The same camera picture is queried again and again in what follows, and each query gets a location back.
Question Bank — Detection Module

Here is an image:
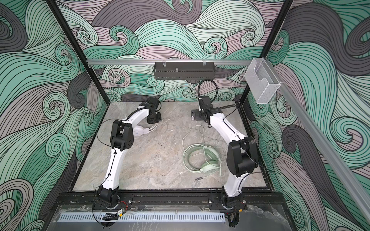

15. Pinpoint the white over-ear headphones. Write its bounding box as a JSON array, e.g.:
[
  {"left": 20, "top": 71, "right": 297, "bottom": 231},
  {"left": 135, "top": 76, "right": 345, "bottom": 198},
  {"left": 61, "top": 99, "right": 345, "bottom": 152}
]
[{"left": 133, "top": 123, "right": 158, "bottom": 137}]

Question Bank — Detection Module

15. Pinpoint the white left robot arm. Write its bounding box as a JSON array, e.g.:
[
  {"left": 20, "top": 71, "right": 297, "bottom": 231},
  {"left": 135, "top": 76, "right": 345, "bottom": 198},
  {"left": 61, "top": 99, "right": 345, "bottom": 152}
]
[{"left": 96, "top": 97, "right": 161, "bottom": 209}]

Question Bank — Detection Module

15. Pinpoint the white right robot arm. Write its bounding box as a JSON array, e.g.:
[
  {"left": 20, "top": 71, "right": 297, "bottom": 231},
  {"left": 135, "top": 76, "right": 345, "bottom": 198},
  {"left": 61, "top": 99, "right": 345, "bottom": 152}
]
[{"left": 192, "top": 96, "right": 258, "bottom": 209}]

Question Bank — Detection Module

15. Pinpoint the green over-ear headphones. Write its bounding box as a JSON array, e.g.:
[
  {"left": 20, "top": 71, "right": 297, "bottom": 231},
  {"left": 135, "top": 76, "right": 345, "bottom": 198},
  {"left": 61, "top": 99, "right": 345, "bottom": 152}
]
[{"left": 200, "top": 146, "right": 221, "bottom": 175}]

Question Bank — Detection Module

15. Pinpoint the black perforated metal tray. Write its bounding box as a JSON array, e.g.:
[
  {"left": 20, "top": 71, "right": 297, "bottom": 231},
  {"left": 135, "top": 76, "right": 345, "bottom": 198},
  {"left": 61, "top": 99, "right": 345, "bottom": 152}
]
[{"left": 153, "top": 62, "right": 216, "bottom": 80}]

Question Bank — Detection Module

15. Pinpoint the black corrugated hose right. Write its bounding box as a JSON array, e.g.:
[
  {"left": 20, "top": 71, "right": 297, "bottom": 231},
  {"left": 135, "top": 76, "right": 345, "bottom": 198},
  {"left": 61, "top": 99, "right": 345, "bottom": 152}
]
[{"left": 198, "top": 78, "right": 238, "bottom": 112}]

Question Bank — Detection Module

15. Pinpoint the clear plastic wall holder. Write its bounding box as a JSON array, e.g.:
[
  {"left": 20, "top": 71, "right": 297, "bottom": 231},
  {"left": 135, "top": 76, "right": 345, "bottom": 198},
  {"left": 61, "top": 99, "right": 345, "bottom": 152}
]
[{"left": 244, "top": 58, "right": 281, "bottom": 104}]

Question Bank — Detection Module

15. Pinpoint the aluminium rail right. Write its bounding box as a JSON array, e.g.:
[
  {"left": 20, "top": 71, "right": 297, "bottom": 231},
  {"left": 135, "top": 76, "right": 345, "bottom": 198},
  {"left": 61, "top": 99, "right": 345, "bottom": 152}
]
[{"left": 266, "top": 61, "right": 370, "bottom": 221}]

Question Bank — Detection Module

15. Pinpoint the white slotted cable duct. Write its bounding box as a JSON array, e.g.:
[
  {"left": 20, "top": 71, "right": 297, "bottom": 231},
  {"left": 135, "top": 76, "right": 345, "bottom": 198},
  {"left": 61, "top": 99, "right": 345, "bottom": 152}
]
[{"left": 56, "top": 212, "right": 226, "bottom": 223}]

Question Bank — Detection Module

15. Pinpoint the black corner frame post left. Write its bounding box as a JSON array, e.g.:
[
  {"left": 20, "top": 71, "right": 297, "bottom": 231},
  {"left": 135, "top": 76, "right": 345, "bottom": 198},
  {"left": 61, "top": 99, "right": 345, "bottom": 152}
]
[{"left": 46, "top": 0, "right": 110, "bottom": 106}]

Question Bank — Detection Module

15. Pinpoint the black corner frame post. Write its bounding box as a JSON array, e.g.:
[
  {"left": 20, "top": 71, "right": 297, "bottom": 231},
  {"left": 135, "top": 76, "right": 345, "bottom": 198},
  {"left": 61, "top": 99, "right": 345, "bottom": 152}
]
[
  {"left": 46, "top": 0, "right": 110, "bottom": 106},
  {"left": 240, "top": 1, "right": 293, "bottom": 105}
]

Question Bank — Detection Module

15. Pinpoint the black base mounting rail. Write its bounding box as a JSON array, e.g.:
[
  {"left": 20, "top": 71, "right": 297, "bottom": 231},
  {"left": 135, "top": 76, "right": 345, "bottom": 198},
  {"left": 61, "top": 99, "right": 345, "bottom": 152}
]
[{"left": 56, "top": 189, "right": 282, "bottom": 210}]

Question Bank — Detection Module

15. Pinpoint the black corner frame post right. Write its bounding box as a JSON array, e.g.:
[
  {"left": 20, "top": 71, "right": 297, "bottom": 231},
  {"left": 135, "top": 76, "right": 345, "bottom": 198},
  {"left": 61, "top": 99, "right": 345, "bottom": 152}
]
[{"left": 240, "top": 1, "right": 293, "bottom": 105}]

